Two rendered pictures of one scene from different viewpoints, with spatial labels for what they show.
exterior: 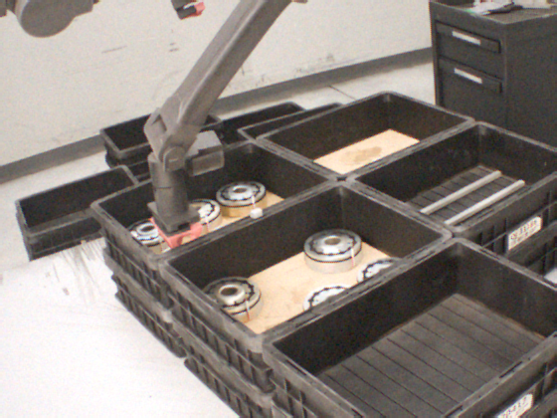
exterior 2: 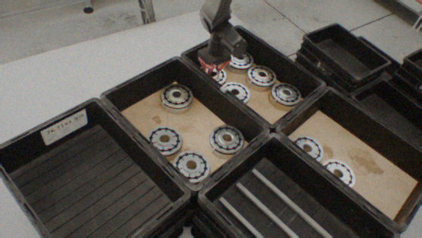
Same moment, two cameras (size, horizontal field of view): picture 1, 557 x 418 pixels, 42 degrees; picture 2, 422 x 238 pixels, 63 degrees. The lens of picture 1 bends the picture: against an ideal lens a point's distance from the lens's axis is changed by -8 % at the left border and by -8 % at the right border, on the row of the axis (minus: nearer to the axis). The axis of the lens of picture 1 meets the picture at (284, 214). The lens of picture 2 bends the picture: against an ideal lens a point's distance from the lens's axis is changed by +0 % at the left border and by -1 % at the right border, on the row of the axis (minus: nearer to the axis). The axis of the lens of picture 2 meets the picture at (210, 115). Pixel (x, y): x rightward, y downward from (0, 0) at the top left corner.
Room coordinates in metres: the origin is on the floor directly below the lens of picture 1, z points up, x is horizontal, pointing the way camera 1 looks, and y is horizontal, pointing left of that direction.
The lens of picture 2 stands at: (0.93, -0.64, 1.65)
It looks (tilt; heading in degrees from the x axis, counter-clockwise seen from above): 49 degrees down; 69
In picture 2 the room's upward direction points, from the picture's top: 12 degrees clockwise
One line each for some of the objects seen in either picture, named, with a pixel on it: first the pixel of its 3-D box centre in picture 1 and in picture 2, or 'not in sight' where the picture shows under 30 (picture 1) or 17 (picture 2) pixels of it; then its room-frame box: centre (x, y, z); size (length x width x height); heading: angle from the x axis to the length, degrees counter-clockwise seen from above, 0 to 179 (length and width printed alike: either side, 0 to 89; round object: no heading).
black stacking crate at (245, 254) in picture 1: (308, 281); (183, 126); (1.09, -0.03, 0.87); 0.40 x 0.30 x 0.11; 123
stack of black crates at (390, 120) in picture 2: not in sight; (380, 131); (2.28, 0.25, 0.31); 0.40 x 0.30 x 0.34; 113
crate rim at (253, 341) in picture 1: (305, 255); (184, 115); (1.09, -0.03, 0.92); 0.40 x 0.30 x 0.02; 123
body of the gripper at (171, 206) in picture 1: (171, 199); (217, 47); (1.23, 0.19, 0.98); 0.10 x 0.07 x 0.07; 26
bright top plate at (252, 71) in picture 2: (194, 211); (261, 75); (1.41, 0.18, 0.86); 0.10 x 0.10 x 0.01
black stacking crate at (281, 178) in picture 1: (214, 220); (249, 83); (1.35, 0.14, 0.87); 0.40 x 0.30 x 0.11; 123
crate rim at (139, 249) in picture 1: (209, 197); (252, 71); (1.35, 0.14, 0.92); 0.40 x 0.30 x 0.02; 123
